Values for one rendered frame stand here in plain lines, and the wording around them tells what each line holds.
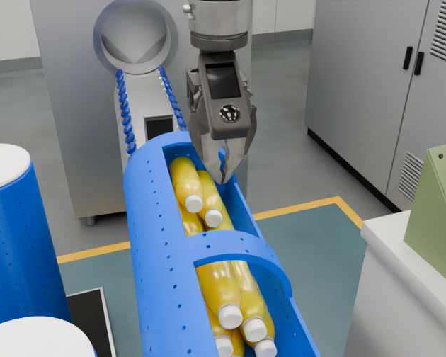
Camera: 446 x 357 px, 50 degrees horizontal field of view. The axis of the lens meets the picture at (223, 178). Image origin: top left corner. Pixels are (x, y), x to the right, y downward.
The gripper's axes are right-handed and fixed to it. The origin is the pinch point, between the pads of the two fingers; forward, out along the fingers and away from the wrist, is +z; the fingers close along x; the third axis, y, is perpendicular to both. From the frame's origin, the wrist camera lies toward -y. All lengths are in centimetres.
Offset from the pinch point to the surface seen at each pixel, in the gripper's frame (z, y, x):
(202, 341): 18.5, -12.0, 5.8
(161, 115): 33, 92, -1
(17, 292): 77, 66, 51
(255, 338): 32.7, -2.4, -5.3
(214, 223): 32.4, 30.7, -5.5
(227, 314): 25.2, -2.4, -0.2
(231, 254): 17.7, 3.5, -2.3
